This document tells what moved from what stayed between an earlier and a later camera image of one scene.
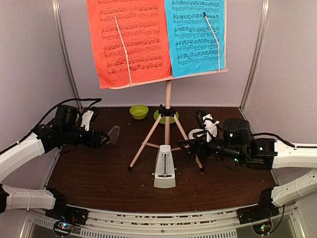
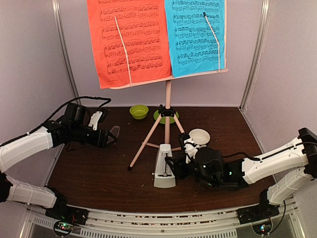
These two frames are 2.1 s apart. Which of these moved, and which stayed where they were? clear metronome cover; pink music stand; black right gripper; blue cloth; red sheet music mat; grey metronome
Moved: black right gripper; pink music stand
Stayed: red sheet music mat; clear metronome cover; grey metronome; blue cloth
